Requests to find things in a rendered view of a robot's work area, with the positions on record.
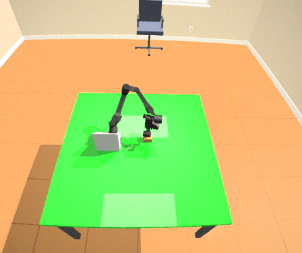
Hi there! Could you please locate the orange block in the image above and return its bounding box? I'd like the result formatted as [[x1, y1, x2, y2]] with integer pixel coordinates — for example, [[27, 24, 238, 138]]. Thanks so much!
[[144, 132, 152, 142]]

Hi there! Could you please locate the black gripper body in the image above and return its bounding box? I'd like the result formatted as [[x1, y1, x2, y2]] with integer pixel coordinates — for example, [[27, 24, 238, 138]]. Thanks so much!
[[143, 122, 152, 137]]

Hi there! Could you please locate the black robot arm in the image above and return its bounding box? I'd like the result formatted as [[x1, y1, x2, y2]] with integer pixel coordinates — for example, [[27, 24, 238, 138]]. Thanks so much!
[[108, 83, 162, 134]]

